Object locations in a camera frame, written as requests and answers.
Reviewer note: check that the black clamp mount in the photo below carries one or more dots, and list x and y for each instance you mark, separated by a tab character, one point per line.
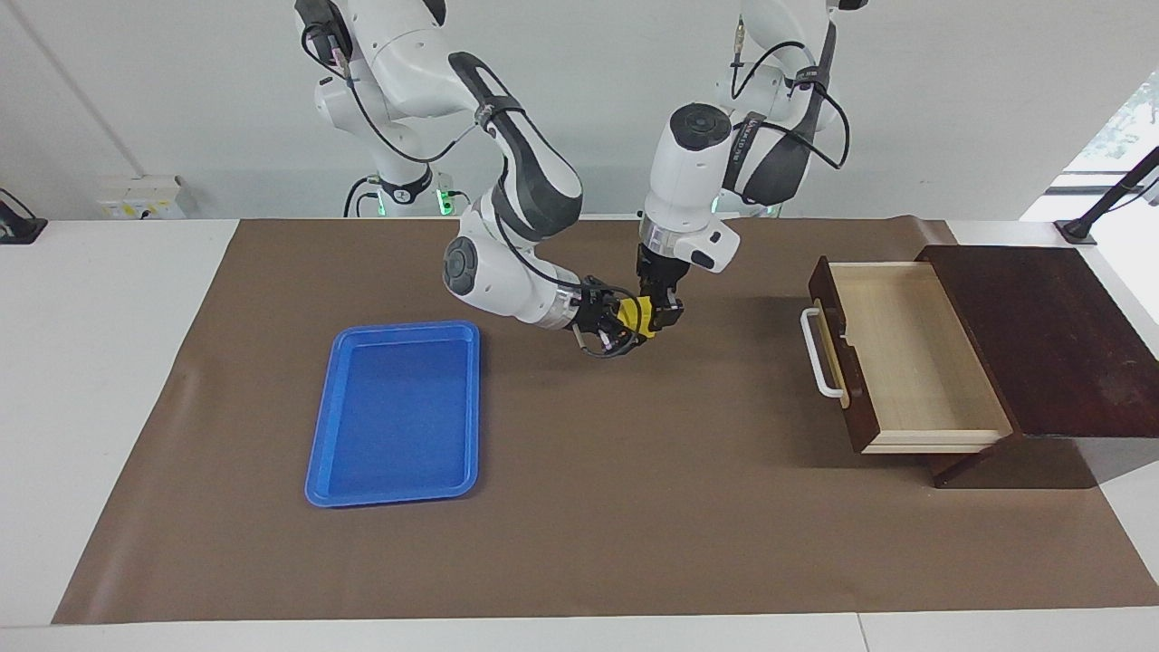
18	228

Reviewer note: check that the blue plastic tray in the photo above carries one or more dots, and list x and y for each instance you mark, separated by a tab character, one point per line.
398	417

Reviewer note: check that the wooden drawer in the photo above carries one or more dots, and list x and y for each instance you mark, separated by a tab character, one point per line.
914	362

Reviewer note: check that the yellow cube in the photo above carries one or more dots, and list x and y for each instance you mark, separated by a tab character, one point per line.
636	317

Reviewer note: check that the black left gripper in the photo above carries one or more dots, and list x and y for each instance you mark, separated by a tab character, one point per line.
656	272

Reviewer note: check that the brown table mat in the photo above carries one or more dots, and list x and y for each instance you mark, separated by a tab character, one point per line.
634	453

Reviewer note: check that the dark brown wooden cabinet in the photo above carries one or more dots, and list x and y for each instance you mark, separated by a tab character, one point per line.
1059	344

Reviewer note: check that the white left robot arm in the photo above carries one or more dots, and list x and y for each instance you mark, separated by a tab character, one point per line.
688	172

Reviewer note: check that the black camera stand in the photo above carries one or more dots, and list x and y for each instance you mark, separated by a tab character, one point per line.
1109	199

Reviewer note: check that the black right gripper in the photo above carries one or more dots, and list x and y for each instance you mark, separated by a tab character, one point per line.
598	308

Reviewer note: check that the white wall socket box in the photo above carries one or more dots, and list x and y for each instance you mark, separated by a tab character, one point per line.
136	201

